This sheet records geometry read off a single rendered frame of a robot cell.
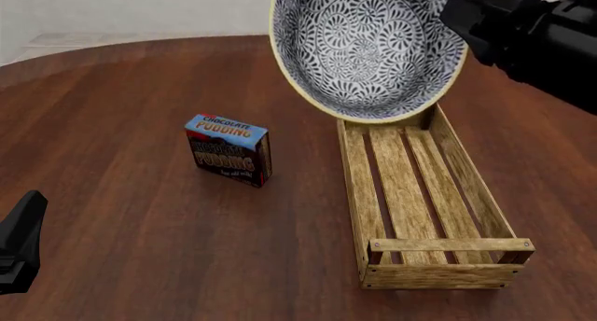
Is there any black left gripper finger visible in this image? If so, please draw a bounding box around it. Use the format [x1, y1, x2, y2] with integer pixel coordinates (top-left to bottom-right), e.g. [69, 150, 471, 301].
[0, 189, 49, 266]

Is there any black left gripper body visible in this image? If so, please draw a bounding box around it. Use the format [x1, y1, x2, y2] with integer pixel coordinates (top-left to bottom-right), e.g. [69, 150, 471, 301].
[0, 253, 39, 296]

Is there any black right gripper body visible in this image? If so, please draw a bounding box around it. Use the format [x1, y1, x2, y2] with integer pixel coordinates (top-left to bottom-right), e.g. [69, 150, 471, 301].
[543, 0, 597, 117]

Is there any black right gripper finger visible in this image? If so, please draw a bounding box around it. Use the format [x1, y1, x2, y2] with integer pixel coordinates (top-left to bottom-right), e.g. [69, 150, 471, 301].
[467, 27, 557, 81]
[438, 0, 552, 35]

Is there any patterned black and white bowl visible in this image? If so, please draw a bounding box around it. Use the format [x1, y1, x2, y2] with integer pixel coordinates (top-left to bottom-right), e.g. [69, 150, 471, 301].
[269, 0, 470, 125]

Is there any wooden slat tray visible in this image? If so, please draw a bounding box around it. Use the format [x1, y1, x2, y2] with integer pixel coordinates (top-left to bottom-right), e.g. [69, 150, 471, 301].
[336, 103, 536, 290]

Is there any chocolate pudding box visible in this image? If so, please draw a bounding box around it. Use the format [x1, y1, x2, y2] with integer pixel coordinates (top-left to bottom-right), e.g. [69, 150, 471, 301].
[184, 113, 273, 189]

